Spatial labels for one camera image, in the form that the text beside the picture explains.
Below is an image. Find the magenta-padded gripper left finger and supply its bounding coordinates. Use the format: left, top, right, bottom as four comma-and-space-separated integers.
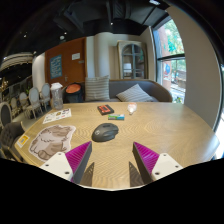
39, 140, 95, 188

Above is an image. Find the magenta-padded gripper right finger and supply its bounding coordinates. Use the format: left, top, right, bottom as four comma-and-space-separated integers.
128, 141, 184, 188

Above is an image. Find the black computer mouse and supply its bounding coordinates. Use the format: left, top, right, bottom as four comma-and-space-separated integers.
91, 122, 120, 143

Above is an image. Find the cat-shaped mouse pad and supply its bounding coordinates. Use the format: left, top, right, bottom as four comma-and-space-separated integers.
28, 124, 77, 163

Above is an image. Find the yellow square card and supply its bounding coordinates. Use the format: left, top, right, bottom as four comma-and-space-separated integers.
15, 134, 30, 149

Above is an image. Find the white sticker sheet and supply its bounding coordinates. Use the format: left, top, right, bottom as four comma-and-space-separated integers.
42, 107, 73, 125

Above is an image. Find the dark grey armchair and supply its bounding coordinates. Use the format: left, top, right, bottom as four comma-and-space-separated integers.
0, 121, 26, 161

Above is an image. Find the clear plastic shaker bottle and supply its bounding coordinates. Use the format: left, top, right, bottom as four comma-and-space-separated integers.
49, 82, 64, 111

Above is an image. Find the small green pack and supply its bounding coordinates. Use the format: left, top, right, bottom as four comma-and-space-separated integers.
107, 113, 126, 121

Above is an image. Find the group of round-back chairs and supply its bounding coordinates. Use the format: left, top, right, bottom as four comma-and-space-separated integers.
0, 83, 52, 128

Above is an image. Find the black and orange backpack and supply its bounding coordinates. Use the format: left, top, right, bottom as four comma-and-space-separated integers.
63, 82, 85, 104

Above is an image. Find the black and red box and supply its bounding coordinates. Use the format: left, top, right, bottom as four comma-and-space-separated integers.
96, 104, 115, 116

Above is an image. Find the grey curved sofa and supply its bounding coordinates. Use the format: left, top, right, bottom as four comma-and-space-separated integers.
83, 78, 174, 103

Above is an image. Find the tilted striped cushion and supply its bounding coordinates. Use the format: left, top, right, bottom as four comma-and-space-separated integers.
115, 83, 154, 103

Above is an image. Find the upright striped cushion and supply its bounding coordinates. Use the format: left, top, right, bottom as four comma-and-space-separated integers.
84, 75, 111, 102

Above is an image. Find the brown wooden door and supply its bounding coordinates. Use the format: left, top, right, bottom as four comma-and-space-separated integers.
44, 37, 88, 88

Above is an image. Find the blue poster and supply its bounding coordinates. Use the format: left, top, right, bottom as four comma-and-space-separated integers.
49, 54, 63, 80

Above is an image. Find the large black-framed window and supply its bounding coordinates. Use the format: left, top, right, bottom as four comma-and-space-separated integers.
151, 16, 188, 104

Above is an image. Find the arched glass-door cabinet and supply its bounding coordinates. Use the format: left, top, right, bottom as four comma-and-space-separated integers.
116, 40, 149, 80

